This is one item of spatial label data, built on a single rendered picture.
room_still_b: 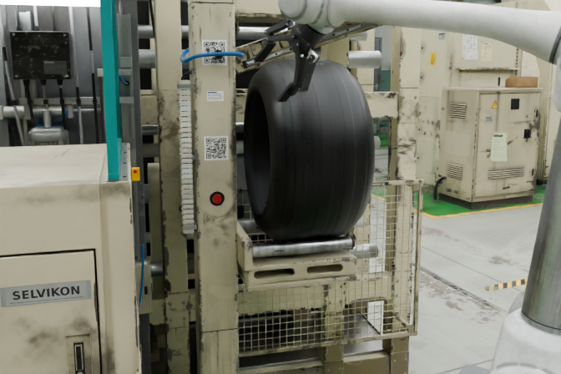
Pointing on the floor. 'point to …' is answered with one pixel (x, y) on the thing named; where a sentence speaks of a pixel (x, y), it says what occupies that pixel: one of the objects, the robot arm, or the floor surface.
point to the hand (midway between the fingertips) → (271, 78)
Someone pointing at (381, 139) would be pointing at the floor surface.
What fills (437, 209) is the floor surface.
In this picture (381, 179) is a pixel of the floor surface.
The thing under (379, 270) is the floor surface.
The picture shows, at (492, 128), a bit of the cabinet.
